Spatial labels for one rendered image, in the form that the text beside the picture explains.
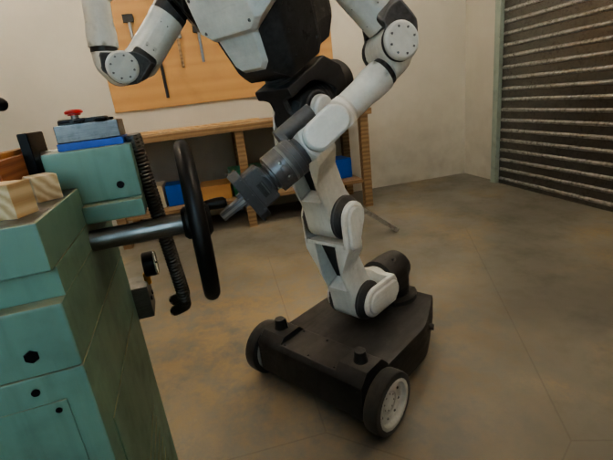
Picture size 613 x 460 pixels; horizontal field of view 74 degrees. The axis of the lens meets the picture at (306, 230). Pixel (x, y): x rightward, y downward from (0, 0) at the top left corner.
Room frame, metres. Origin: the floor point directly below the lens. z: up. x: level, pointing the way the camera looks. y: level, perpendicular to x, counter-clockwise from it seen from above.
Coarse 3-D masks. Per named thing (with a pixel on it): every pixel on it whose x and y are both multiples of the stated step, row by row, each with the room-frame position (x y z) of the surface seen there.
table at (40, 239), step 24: (72, 192) 0.64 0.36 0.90; (24, 216) 0.49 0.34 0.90; (48, 216) 0.49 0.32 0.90; (72, 216) 0.59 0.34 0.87; (96, 216) 0.65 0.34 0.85; (120, 216) 0.66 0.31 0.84; (0, 240) 0.44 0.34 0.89; (24, 240) 0.44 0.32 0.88; (48, 240) 0.47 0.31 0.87; (72, 240) 0.55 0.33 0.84; (0, 264) 0.43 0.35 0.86; (24, 264) 0.44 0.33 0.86; (48, 264) 0.45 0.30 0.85
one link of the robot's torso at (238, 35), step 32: (192, 0) 1.07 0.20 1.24; (224, 0) 1.01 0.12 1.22; (256, 0) 0.97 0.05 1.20; (288, 0) 1.03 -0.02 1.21; (320, 0) 1.15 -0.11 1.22; (224, 32) 1.06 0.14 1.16; (256, 32) 1.02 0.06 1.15; (288, 32) 1.03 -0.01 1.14; (320, 32) 1.16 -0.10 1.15; (256, 64) 1.07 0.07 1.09; (288, 64) 1.06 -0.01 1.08
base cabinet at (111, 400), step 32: (128, 288) 0.84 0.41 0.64; (128, 320) 0.75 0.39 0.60; (96, 352) 0.50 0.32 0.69; (128, 352) 0.66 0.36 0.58; (32, 384) 0.43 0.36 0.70; (64, 384) 0.44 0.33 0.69; (96, 384) 0.46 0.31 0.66; (128, 384) 0.60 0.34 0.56; (0, 416) 0.42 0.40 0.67; (32, 416) 0.42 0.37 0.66; (64, 416) 0.43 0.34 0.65; (96, 416) 0.44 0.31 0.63; (128, 416) 0.55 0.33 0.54; (160, 416) 0.78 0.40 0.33; (0, 448) 0.41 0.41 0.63; (32, 448) 0.42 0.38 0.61; (64, 448) 0.43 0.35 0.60; (96, 448) 0.44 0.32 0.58; (128, 448) 0.50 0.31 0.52; (160, 448) 0.68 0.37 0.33
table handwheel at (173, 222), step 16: (176, 144) 0.67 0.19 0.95; (176, 160) 0.63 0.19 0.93; (192, 160) 0.64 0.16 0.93; (192, 176) 0.60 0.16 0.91; (192, 192) 0.59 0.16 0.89; (192, 208) 0.57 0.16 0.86; (208, 208) 0.70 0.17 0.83; (128, 224) 0.67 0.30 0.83; (144, 224) 0.67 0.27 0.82; (160, 224) 0.67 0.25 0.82; (176, 224) 0.68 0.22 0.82; (192, 224) 0.57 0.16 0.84; (208, 224) 0.68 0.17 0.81; (96, 240) 0.64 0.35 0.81; (112, 240) 0.65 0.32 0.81; (128, 240) 0.66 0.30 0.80; (144, 240) 0.67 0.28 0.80; (192, 240) 0.57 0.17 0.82; (208, 240) 0.57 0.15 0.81; (208, 256) 0.57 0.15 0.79; (208, 272) 0.57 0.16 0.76; (208, 288) 0.59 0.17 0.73
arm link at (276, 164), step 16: (272, 160) 0.83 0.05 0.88; (288, 160) 0.83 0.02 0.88; (240, 176) 0.82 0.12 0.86; (256, 176) 0.83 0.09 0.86; (272, 176) 0.83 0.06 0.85; (288, 176) 0.83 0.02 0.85; (240, 192) 0.81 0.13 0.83; (256, 192) 0.82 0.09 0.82; (272, 192) 0.83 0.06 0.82; (256, 208) 0.82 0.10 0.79
